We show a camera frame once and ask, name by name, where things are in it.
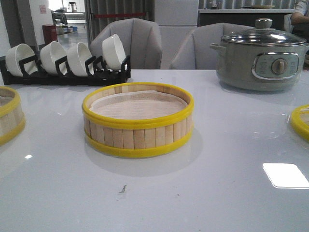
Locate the white cabinet background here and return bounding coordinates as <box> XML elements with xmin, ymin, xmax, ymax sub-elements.
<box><xmin>154</xmin><ymin>0</ymin><xmax>199</xmax><ymax>69</ymax></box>

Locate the grey chair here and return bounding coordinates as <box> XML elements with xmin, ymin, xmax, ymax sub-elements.
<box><xmin>169</xmin><ymin>23</ymin><xmax>251</xmax><ymax>70</ymax></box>
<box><xmin>89</xmin><ymin>18</ymin><xmax>162</xmax><ymax>70</ymax></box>

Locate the white bowl far left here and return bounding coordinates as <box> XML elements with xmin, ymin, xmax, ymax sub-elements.
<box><xmin>5</xmin><ymin>43</ymin><xmax>35</xmax><ymax>77</ymax></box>

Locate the grey chair right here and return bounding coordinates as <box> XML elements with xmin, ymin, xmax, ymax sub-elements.
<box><xmin>169</xmin><ymin>23</ymin><xmax>251</xmax><ymax>70</ymax></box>

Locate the grey chair left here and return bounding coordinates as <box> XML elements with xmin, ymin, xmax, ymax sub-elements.
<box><xmin>89</xmin><ymin>18</ymin><xmax>162</xmax><ymax>70</ymax></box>

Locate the seated person at right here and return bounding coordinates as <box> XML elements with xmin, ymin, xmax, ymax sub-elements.
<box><xmin>291</xmin><ymin>0</ymin><xmax>309</xmax><ymax>42</ymax></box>

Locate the black dish rack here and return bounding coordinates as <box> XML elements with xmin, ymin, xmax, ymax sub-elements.
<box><xmin>0</xmin><ymin>55</ymin><xmax>131</xmax><ymax>87</ymax></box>

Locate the grey electric cooking pot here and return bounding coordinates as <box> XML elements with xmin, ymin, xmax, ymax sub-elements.
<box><xmin>210</xmin><ymin>42</ymin><xmax>309</xmax><ymax>91</ymax></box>

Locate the white steamer liner paper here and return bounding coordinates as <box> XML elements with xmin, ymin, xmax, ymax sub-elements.
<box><xmin>90</xmin><ymin>90</ymin><xmax>187</xmax><ymax>120</ymax></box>

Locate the bamboo steamer drawer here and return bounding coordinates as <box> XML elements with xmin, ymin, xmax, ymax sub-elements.
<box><xmin>0</xmin><ymin>86</ymin><xmax>26</xmax><ymax>145</ymax></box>
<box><xmin>82</xmin><ymin>82</ymin><xmax>194</xmax><ymax>158</ymax></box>

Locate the white bowl right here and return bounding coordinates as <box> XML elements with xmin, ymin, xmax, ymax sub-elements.
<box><xmin>102</xmin><ymin>34</ymin><xmax>126</xmax><ymax>70</ymax></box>

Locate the glass pot lid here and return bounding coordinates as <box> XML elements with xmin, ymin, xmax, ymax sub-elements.
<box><xmin>222</xmin><ymin>18</ymin><xmax>307</xmax><ymax>46</ymax></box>

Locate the dark counter with shelf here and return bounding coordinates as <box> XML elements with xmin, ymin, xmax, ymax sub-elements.
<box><xmin>197</xmin><ymin>9</ymin><xmax>294</xmax><ymax>30</ymax></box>

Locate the woven bamboo steamer lid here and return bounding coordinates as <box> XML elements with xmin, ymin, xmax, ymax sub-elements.
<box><xmin>290</xmin><ymin>104</ymin><xmax>309</xmax><ymax>142</ymax></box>

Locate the white bowl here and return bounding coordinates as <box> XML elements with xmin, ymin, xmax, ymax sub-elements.
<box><xmin>102</xmin><ymin>34</ymin><xmax>126</xmax><ymax>70</ymax></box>
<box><xmin>40</xmin><ymin>41</ymin><xmax>67</xmax><ymax>75</ymax></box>
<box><xmin>67</xmin><ymin>42</ymin><xmax>92</xmax><ymax>77</ymax></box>
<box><xmin>5</xmin><ymin>43</ymin><xmax>35</xmax><ymax>77</ymax></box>

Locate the red cylindrical bin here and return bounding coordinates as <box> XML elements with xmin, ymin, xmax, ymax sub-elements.
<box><xmin>42</xmin><ymin>25</ymin><xmax>58</xmax><ymax>45</ymax></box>

